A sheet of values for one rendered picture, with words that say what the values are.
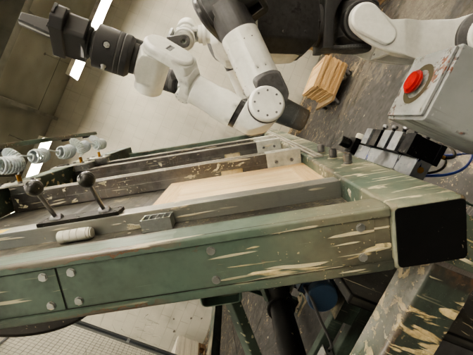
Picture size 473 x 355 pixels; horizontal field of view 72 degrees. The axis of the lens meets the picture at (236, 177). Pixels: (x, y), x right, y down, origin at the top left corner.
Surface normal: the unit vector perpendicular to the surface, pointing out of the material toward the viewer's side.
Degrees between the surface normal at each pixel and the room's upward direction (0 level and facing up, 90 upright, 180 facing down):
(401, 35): 90
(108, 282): 90
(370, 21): 90
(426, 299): 90
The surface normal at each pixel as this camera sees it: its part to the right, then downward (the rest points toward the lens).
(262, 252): 0.01, 0.19
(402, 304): -0.92, -0.38
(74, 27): 0.39, -0.28
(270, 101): 0.14, -0.12
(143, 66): 0.04, 0.74
